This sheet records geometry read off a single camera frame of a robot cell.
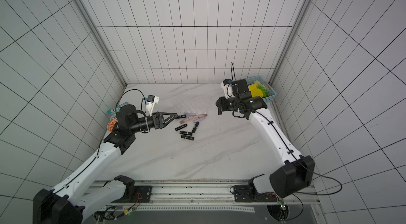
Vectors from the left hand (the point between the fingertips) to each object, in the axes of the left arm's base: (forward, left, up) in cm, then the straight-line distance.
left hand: (173, 118), depth 70 cm
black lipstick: (+18, 0, -26) cm, 32 cm away
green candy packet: (+19, +46, -24) cm, 55 cm away
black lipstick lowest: (+2, -6, -25) cm, 26 cm away
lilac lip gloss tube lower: (+15, -11, -26) cm, 31 cm away
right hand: (+9, -18, -1) cm, 20 cm away
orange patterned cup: (+10, +43, -23) cm, 50 cm away
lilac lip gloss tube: (+20, -5, -26) cm, 33 cm away
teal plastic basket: (+32, -60, -19) cm, 70 cm away
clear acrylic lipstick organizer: (+24, -10, -23) cm, 35 cm away
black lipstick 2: (+5, -2, -25) cm, 25 cm away
